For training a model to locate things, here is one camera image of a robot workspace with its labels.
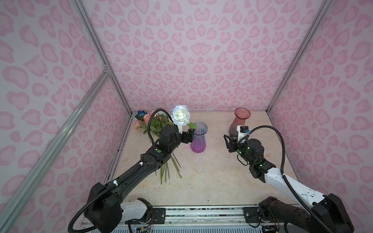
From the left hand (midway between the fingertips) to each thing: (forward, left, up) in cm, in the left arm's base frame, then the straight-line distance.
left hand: (189, 125), depth 77 cm
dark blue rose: (+28, +36, -19) cm, 49 cm away
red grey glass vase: (+15, -33, -9) cm, 38 cm away
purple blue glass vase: (+6, -6, -30) cm, 31 cm away
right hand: (-3, -20, -5) cm, 21 cm away
